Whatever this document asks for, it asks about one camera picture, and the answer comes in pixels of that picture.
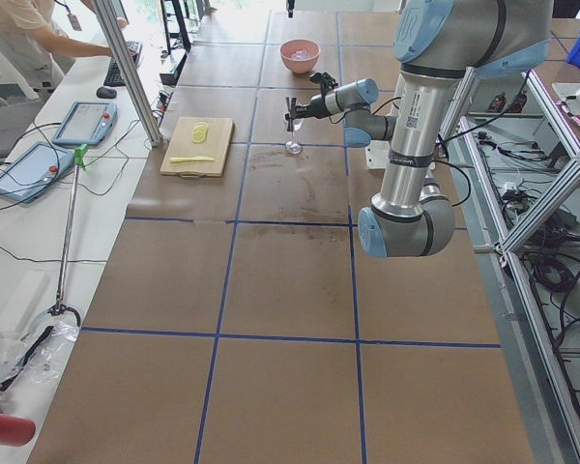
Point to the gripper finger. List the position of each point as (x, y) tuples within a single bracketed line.
[(294, 113)]

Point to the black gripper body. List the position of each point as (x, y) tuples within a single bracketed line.
[(312, 107)]

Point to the steel double jigger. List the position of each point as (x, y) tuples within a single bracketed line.
[(290, 123)]

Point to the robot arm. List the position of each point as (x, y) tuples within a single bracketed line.
[(435, 43)]

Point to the wine glass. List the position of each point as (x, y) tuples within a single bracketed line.
[(292, 145)]

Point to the ice cubes pile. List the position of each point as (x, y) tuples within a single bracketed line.
[(301, 55)]

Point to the pink bowl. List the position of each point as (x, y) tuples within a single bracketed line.
[(299, 67)]

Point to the wooden cutting board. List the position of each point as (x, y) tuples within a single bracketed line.
[(218, 138)]

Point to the lemon slice three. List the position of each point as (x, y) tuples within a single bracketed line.
[(201, 128)]

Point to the lemon slice two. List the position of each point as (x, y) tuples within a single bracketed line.
[(199, 133)]

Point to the lemon slice one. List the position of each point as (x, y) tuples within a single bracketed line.
[(197, 138)]

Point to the yellow plastic knife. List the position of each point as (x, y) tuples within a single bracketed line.
[(191, 159)]

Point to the black computer mouse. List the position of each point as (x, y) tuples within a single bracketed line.
[(106, 93)]

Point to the upper teach pendant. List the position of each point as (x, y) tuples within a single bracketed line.
[(87, 122)]

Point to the teach pendant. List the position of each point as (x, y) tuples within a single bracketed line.
[(87, 122), (27, 177)]

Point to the lower teach pendant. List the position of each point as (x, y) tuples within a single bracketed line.
[(27, 177)]

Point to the person at desk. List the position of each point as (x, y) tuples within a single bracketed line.
[(37, 46)]

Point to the green tipped reacher stick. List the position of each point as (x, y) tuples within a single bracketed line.
[(59, 306)]

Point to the clear plastic bag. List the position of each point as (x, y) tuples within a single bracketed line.
[(39, 357)]

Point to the red cylinder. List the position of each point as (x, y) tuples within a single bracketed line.
[(15, 431)]

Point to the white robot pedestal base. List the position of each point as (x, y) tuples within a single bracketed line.
[(377, 154)]

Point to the aluminium frame post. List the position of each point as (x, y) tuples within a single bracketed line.
[(117, 44)]

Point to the aluminium truss frame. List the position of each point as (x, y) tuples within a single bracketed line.
[(510, 241)]

